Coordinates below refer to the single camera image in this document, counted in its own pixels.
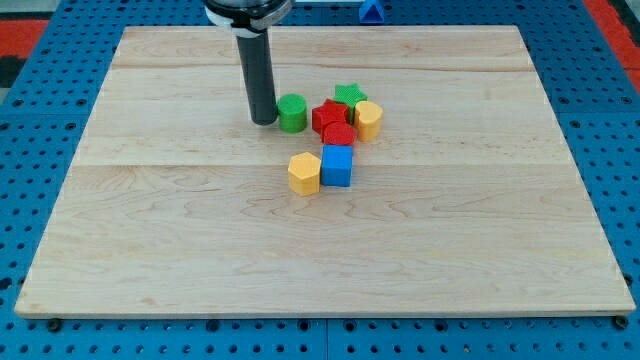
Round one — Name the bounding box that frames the green cylinder block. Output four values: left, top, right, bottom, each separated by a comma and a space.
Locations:
277, 93, 307, 133

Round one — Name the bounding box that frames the yellow heart block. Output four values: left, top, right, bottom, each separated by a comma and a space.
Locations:
354, 101, 384, 142

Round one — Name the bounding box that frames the wooden board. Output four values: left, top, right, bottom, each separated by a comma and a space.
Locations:
15, 26, 636, 319

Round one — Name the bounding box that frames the green star block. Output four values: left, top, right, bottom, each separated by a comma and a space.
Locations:
333, 83, 368, 124

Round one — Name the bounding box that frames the blue triangle block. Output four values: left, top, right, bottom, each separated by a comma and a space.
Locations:
358, 0, 385, 25

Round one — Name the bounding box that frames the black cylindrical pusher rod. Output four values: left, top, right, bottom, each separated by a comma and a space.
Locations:
236, 31, 278, 126

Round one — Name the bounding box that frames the red star block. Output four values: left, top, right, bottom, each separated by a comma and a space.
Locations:
311, 99, 349, 135

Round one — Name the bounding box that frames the red cylinder block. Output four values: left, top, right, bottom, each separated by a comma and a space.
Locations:
322, 122, 356, 146

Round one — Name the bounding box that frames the yellow hexagon block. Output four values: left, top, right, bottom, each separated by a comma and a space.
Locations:
288, 152, 321, 196

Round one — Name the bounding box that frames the blue cube block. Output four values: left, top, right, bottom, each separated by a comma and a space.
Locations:
320, 144, 353, 187

